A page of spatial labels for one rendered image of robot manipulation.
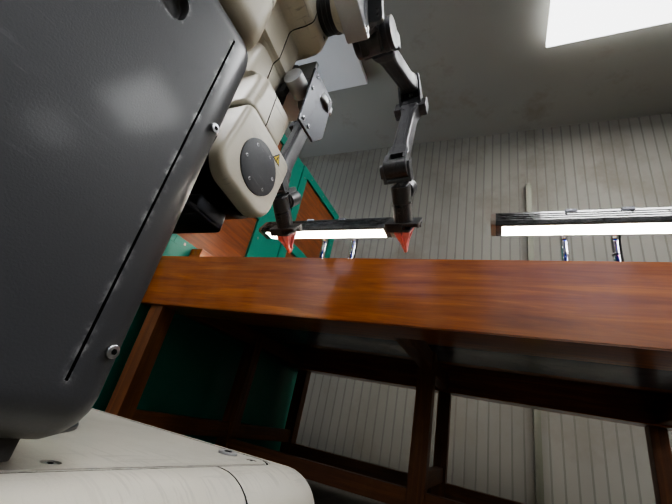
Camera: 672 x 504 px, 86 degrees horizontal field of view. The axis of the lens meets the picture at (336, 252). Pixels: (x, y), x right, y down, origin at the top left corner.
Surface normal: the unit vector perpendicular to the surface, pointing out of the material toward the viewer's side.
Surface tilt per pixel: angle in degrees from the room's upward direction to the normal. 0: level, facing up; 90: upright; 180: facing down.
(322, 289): 90
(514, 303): 90
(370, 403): 90
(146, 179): 90
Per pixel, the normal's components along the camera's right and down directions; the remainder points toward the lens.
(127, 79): 0.91, 0.00
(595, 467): -0.37, -0.47
